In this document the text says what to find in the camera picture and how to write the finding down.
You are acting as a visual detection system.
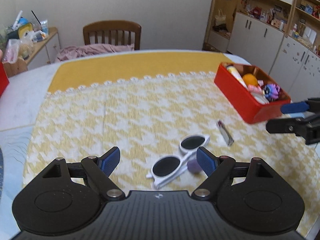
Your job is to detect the pink sticky note pad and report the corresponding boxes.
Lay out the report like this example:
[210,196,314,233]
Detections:
[258,80,265,87]

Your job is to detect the purple small cup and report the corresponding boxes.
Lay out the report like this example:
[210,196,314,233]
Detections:
[187,159,202,174]

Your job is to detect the orange fruit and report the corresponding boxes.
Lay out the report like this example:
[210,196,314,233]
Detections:
[242,74,259,87]

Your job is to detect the white sunglasses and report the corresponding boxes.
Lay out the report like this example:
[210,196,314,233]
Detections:
[146,134,210,190]

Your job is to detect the pink cloth on chair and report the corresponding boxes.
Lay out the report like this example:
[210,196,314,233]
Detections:
[55,43,135,63]

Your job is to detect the silver nail clipper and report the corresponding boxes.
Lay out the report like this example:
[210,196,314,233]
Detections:
[217,120,234,146]

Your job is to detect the wooden chair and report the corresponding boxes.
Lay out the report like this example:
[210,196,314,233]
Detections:
[82,20,142,50]

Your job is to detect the round tin lid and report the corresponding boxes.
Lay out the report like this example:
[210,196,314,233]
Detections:
[251,93,270,105]

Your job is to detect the yellow white cylinder bottle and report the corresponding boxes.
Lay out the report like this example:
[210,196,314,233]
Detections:
[226,66,248,89]

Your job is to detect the red storage box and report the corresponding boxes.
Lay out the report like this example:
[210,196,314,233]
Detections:
[0,62,9,96]

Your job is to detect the white side cabinet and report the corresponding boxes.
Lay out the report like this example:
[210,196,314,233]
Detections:
[3,27,61,77]

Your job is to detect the yellow patterned tablecloth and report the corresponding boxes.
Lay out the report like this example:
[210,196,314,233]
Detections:
[23,51,319,236]

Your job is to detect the purple round toy figure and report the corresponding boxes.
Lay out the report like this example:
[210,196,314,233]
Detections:
[263,83,280,102]

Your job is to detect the blue yellow toy box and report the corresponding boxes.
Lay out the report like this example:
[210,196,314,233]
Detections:
[8,17,33,40]

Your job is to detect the clear plastic bag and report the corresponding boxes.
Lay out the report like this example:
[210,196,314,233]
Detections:
[2,38,34,64]

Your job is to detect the red metal tin box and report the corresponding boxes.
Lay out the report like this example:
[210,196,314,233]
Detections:
[214,62,291,124]

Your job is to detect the pink tube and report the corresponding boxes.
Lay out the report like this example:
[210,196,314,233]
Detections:
[247,85,265,95]

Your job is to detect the white wall cabinet unit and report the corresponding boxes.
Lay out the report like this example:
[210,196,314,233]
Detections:
[203,0,319,101]

